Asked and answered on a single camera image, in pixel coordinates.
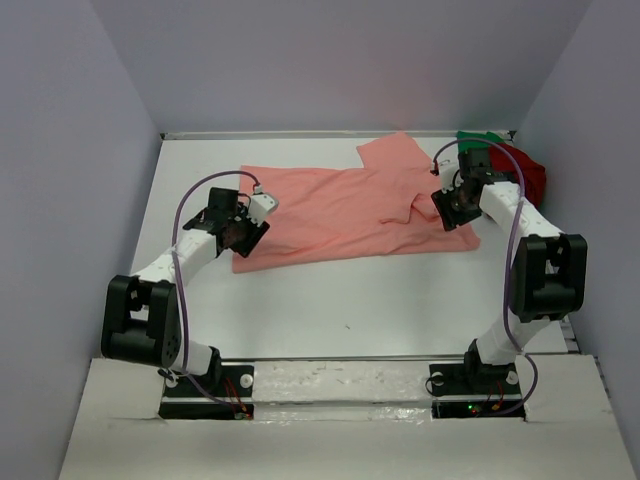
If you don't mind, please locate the pink t shirt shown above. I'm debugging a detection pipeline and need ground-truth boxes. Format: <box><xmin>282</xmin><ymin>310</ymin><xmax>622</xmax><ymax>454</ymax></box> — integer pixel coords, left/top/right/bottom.
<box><xmin>232</xmin><ymin>133</ymin><xmax>481</xmax><ymax>274</ymax></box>

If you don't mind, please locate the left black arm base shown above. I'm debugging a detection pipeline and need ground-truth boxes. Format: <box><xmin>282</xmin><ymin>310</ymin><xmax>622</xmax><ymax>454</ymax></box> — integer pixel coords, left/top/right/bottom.
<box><xmin>157</xmin><ymin>362</ymin><xmax>255</xmax><ymax>421</ymax></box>

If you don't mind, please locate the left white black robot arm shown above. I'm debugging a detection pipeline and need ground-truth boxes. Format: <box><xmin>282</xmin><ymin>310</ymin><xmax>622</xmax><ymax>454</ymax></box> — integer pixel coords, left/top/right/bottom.
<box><xmin>100</xmin><ymin>186</ymin><xmax>279</xmax><ymax>395</ymax></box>

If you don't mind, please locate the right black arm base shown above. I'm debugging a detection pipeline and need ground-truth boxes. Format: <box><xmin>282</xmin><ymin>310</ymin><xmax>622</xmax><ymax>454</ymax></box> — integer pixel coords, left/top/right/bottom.
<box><xmin>425</xmin><ymin>363</ymin><xmax>526</xmax><ymax>420</ymax></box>

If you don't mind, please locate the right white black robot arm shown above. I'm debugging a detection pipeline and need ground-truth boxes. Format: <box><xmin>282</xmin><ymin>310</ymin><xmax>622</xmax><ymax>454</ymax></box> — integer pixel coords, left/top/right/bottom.
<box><xmin>426</xmin><ymin>139</ymin><xmax>588</xmax><ymax>397</ymax></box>

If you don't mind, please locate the green t shirt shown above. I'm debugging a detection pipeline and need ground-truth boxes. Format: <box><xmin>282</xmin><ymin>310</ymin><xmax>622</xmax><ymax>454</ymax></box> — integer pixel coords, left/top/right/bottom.
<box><xmin>456</xmin><ymin>130</ymin><xmax>504</xmax><ymax>153</ymax></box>

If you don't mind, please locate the red t shirt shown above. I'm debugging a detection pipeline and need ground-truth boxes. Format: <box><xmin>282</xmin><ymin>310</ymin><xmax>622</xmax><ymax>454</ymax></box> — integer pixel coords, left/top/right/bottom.
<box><xmin>489</xmin><ymin>144</ymin><xmax>547</xmax><ymax>208</ymax></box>

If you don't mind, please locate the white foam front panel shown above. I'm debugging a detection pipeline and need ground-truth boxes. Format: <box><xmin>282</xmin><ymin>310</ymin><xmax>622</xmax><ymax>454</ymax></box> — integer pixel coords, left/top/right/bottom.
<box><xmin>61</xmin><ymin>355</ymin><xmax>634</xmax><ymax>479</ymax></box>

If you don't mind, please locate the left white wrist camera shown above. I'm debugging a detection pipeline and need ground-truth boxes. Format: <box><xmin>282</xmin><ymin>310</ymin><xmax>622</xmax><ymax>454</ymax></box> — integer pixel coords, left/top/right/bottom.
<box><xmin>247</xmin><ymin>186</ymin><xmax>279</xmax><ymax>226</ymax></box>

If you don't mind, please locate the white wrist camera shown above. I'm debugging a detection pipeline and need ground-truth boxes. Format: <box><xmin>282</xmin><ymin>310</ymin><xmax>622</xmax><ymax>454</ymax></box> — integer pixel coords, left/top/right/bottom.
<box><xmin>432</xmin><ymin>159</ymin><xmax>459</xmax><ymax>191</ymax></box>
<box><xmin>247</xmin><ymin>186</ymin><xmax>279</xmax><ymax>226</ymax></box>

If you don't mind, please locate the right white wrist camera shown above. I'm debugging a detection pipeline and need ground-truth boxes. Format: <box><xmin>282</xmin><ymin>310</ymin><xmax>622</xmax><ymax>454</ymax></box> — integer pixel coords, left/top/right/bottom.
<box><xmin>432</xmin><ymin>159</ymin><xmax>459</xmax><ymax>191</ymax></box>

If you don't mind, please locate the aluminium back table rail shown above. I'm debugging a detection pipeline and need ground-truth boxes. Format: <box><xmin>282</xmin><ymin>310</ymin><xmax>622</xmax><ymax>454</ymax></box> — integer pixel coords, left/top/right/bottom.
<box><xmin>160</xmin><ymin>129</ymin><xmax>512</xmax><ymax>141</ymax></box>

